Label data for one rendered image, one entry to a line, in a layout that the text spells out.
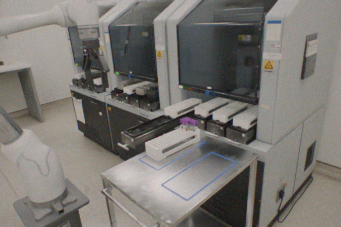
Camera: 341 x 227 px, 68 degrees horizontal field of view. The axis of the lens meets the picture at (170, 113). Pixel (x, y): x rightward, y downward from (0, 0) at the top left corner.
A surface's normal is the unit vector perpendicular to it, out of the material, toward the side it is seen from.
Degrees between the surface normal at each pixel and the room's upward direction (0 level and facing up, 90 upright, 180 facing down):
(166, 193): 0
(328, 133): 90
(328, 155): 90
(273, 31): 90
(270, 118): 90
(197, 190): 0
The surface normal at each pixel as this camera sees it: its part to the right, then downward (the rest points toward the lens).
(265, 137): -0.72, 0.29
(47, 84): 0.70, 0.23
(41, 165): 0.53, -0.06
